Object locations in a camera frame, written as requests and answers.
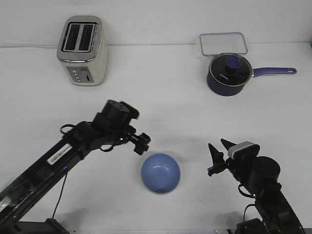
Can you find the silver two-slot toaster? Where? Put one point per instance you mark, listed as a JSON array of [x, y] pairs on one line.
[[83, 51]]

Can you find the dark blue saucepan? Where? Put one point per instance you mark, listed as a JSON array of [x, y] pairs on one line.
[[231, 91]]

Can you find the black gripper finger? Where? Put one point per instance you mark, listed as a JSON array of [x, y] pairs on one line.
[[229, 146], [217, 157]]

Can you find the glass pot lid blue knob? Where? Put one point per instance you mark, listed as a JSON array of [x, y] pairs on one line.
[[230, 69]]

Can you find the blue bowl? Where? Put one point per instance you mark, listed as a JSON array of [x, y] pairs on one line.
[[160, 173]]

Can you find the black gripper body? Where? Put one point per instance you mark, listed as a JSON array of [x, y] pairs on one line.
[[115, 129], [240, 168]]

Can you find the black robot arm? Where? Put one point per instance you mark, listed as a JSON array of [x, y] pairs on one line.
[[19, 196], [259, 176]]

